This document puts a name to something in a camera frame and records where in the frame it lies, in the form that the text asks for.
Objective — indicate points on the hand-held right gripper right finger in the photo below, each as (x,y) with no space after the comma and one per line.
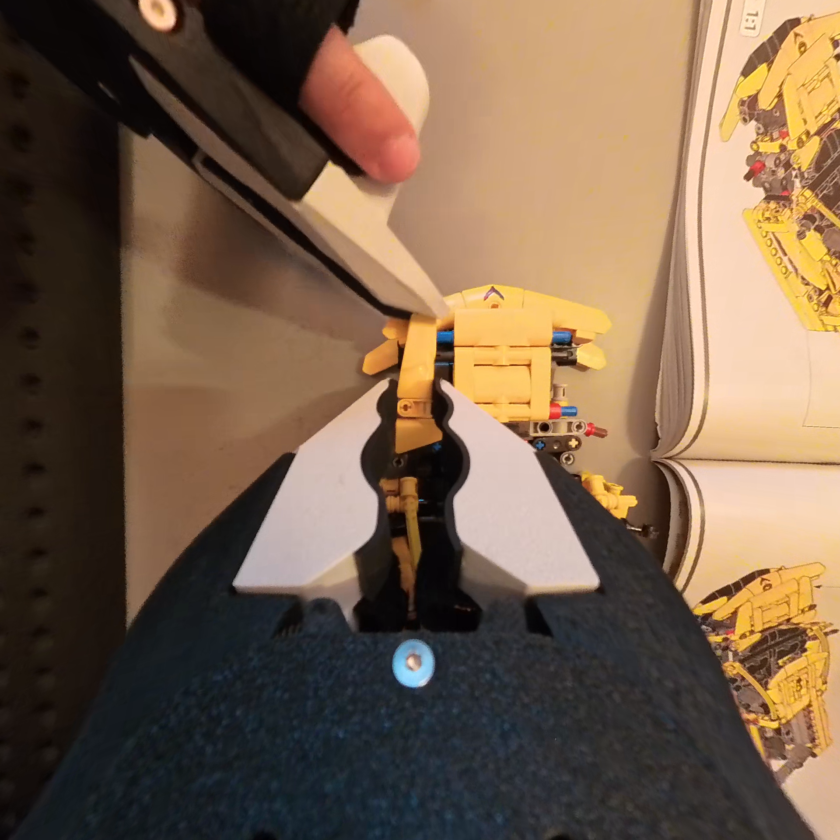
(518,518)

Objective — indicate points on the person's left hand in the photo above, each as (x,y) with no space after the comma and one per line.
(367,124)

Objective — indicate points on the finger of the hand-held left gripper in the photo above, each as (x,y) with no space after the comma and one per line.
(367,243)
(262,213)

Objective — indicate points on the grey desk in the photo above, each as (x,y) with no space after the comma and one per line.
(525,164)

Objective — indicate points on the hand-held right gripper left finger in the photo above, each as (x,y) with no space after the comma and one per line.
(315,518)

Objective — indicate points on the yellow brick car model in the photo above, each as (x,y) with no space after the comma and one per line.
(505,367)

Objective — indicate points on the open instruction booklet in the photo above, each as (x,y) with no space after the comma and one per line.
(754,394)

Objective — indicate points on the black perforated panel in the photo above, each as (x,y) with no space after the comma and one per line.
(52,394)

